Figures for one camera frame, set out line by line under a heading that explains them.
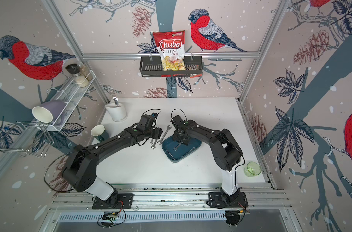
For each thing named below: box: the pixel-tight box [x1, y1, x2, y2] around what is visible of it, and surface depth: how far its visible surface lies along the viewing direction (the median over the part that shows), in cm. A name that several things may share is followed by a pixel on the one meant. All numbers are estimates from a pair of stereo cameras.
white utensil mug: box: [104, 103, 127, 121], surface depth 104 cm
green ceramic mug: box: [90, 124, 110, 143], surface depth 92 cm
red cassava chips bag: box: [152, 30, 188, 77], surface depth 83 cm
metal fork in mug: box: [112, 96, 120, 108], surface depth 109 cm
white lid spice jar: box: [75, 75, 89, 88], surface depth 85 cm
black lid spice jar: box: [65, 63, 81, 77], surface depth 81 cm
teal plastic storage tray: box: [161, 135, 203, 163], surface depth 93 cm
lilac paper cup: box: [31, 100, 66, 124], surface depth 64 cm
